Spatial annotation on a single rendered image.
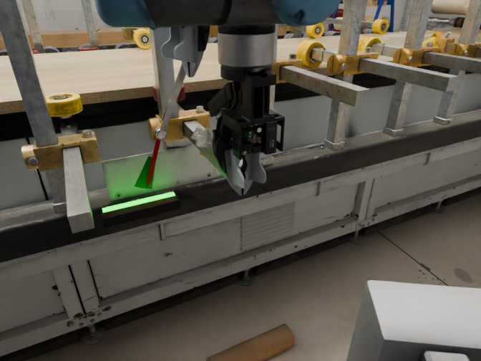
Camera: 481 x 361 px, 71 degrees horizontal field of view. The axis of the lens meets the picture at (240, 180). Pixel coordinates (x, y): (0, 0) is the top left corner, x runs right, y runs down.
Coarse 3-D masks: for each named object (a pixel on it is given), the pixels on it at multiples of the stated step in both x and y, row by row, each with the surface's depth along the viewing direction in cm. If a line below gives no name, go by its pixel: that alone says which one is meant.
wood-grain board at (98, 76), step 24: (216, 48) 149; (288, 48) 149; (336, 48) 149; (0, 72) 103; (48, 72) 103; (72, 72) 103; (96, 72) 103; (120, 72) 103; (144, 72) 103; (216, 72) 103; (0, 96) 79; (96, 96) 84; (120, 96) 86; (144, 96) 89
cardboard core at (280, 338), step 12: (264, 336) 116; (276, 336) 116; (288, 336) 117; (228, 348) 114; (240, 348) 112; (252, 348) 112; (264, 348) 113; (276, 348) 115; (288, 348) 118; (216, 360) 108; (228, 360) 109; (240, 360) 110; (252, 360) 111
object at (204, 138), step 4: (196, 128) 68; (200, 128) 68; (208, 128) 66; (196, 132) 68; (200, 132) 68; (204, 132) 67; (208, 132) 66; (212, 132) 67; (192, 136) 66; (196, 136) 66; (200, 136) 65; (204, 136) 64; (208, 136) 63; (212, 136) 65; (196, 140) 65; (200, 140) 64; (204, 140) 64; (208, 140) 63; (212, 140) 64; (196, 144) 64; (200, 144) 64; (204, 144) 63; (208, 144) 63; (212, 144) 63
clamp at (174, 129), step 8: (184, 112) 78; (192, 112) 78; (152, 120) 74; (160, 120) 73; (176, 120) 75; (184, 120) 76; (192, 120) 76; (200, 120) 77; (208, 120) 78; (152, 128) 73; (168, 128) 75; (176, 128) 76; (152, 136) 75; (168, 136) 76; (176, 136) 76; (184, 136) 77
